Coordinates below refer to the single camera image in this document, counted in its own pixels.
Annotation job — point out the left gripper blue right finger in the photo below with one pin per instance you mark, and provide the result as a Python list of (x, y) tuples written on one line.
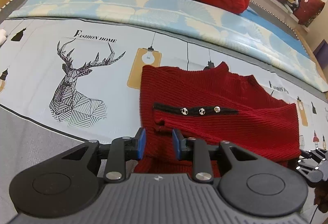
[(177, 140)]

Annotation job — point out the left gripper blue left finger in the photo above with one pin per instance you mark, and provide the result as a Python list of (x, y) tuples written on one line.
[(140, 142)]

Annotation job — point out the dark red knit sweater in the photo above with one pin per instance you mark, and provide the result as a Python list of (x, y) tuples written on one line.
[(212, 105)]

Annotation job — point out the person right hand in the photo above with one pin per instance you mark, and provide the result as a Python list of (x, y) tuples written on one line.
[(321, 196)]

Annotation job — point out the deer print bed sheet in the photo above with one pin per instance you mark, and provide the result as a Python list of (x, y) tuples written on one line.
[(82, 78)]

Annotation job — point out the light blue patterned blanket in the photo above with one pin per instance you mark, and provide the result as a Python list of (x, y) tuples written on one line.
[(192, 19)]

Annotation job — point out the dark red cushion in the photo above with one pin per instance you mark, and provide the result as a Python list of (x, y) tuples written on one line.
[(308, 10)]

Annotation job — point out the white folded garment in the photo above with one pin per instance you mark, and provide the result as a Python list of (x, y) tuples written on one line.
[(3, 36)]

